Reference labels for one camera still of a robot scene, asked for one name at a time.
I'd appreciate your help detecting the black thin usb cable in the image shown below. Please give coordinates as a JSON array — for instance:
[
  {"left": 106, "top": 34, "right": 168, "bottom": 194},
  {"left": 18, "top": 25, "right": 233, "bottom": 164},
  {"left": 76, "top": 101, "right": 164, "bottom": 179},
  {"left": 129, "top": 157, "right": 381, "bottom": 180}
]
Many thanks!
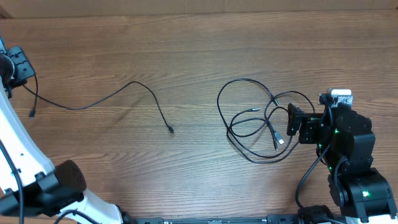
[{"left": 22, "top": 74, "right": 175, "bottom": 134}]

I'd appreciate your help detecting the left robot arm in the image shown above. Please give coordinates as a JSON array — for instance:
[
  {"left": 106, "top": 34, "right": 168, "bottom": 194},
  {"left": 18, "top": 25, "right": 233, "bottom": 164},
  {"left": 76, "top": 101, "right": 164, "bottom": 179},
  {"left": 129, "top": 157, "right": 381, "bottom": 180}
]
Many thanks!
[{"left": 1, "top": 47, "right": 135, "bottom": 223}]

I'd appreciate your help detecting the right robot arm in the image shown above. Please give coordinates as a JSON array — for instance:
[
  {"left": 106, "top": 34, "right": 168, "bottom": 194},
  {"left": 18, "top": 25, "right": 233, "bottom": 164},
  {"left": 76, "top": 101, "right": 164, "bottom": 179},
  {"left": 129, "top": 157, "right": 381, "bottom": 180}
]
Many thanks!
[{"left": 287, "top": 104, "right": 397, "bottom": 222}]

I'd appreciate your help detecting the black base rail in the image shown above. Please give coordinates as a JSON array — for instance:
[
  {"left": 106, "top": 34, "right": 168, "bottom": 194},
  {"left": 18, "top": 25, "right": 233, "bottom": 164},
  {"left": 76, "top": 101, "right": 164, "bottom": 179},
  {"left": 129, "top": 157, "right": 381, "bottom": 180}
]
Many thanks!
[{"left": 133, "top": 213, "right": 354, "bottom": 224}]

